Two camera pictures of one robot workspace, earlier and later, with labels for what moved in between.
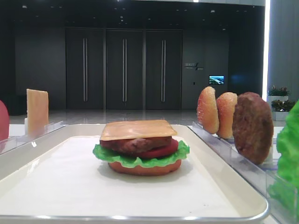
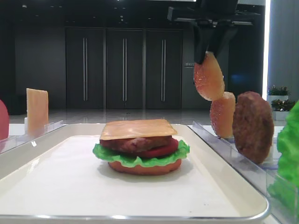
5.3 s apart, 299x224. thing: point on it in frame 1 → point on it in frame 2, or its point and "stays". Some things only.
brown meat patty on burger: (132, 145) stays
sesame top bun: (207, 110) → (209, 78)
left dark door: (85, 68) stays
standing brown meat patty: (252, 127) stays
